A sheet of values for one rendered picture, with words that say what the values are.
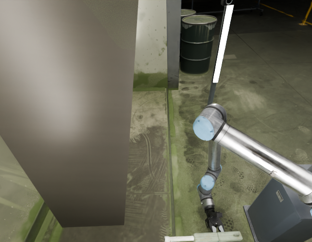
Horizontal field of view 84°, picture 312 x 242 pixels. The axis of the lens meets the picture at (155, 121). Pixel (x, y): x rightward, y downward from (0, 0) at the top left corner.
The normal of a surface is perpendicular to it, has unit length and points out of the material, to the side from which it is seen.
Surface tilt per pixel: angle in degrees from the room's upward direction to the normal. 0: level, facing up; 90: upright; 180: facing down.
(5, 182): 57
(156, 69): 90
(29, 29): 91
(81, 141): 91
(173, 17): 90
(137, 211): 0
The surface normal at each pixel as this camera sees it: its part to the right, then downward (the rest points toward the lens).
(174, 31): -0.03, 0.68
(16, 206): 0.80, -0.43
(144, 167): -0.06, -0.73
